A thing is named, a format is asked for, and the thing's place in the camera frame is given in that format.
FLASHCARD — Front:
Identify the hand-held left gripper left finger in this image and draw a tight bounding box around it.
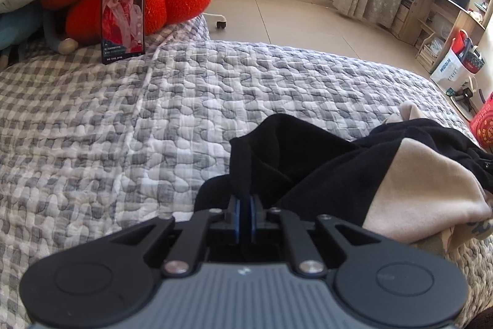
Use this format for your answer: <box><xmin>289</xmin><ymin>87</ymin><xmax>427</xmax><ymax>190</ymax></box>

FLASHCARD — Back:
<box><xmin>102</xmin><ymin>194</ymin><xmax>243</xmax><ymax>278</ymax></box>

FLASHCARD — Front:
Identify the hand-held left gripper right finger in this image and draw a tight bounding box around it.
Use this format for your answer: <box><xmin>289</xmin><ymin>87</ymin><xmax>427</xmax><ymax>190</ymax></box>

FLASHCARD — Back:
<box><xmin>248</xmin><ymin>194</ymin><xmax>386</xmax><ymax>278</ymax></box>

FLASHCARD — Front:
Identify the beige and black sweatshirt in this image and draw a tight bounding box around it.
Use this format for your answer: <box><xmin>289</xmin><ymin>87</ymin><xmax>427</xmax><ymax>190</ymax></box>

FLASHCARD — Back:
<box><xmin>194</xmin><ymin>101</ymin><xmax>493</xmax><ymax>256</ymax></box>

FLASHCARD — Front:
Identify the grey checked quilt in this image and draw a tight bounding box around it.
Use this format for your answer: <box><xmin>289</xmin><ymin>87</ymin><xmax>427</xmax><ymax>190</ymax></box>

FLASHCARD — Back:
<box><xmin>0</xmin><ymin>15</ymin><xmax>493</xmax><ymax>329</ymax></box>

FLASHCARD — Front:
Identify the black smartphone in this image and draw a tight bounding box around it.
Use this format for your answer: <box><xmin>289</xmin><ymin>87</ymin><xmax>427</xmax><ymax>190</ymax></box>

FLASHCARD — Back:
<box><xmin>101</xmin><ymin>0</ymin><xmax>147</xmax><ymax>64</ymax></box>

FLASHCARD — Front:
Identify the wooden file rack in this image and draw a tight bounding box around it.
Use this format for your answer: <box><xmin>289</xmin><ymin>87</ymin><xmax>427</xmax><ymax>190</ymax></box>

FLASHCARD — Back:
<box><xmin>415</xmin><ymin>32</ymin><xmax>443</xmax><ymax>73</ymax></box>

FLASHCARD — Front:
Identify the white shopping bag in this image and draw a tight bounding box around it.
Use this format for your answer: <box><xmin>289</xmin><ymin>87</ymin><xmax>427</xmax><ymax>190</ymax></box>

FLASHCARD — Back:
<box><xmin>429</xmin><ymin>46</ymin><xmax>472</xmax><ymax>96</ymax></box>

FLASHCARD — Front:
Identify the black device on white stand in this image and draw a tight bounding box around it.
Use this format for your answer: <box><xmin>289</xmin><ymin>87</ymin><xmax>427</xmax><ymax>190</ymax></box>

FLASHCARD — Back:
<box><xmin>450</xmin><ymin>76</ymin><xmax>482</xmax><ymax>121</ymax></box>

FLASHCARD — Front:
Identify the red printed bucket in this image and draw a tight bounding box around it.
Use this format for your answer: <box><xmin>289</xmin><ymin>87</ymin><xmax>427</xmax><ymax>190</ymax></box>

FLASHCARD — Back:
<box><xmin>470</xmin><ymin>92</ymin><xmax>493</xmax><ymax>154</ymax></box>

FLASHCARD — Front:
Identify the wooden desk with shelves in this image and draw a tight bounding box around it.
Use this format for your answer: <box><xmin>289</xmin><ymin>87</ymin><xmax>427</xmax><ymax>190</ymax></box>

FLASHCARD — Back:
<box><xmin>393</xmin><ymin>0</ymin><xmax>493</xmax><ymax>73</ymax></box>

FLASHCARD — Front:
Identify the red bag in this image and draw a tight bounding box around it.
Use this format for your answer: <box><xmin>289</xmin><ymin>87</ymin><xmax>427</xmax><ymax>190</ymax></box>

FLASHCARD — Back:
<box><xmin>450</xmin><ymin>29</ymin><xmax>468</xmax><ymax>56</ymax></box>

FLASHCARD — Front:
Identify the dark tote bag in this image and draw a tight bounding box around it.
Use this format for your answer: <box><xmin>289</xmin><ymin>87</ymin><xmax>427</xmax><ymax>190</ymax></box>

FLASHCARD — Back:
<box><xmin>460</xmin><ymin>44</ymin><xmax>487</xmax><ymax>75</ymax></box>

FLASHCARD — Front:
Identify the blue plush toy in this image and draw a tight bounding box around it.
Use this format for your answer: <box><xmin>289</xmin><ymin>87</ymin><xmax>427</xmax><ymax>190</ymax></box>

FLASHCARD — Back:
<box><xmin>0</xmin><ymin>1</ymin><xmax>79</xmax><ymax>69</ymax></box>

